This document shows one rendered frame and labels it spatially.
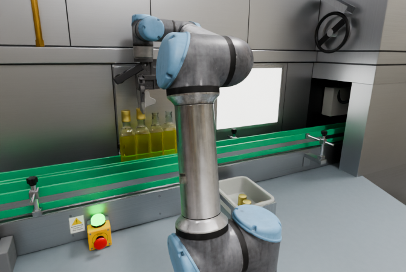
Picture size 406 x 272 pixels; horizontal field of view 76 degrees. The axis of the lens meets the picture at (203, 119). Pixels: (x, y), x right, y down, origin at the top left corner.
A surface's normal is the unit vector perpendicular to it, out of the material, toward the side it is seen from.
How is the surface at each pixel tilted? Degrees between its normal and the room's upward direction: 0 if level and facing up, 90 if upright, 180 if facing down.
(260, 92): 90
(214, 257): 76
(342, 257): 0
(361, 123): 90
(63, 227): 90
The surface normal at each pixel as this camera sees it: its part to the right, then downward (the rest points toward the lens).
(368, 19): -0.91, 0.10
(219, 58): 0.43, 0.07
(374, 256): 0.01, -0.97
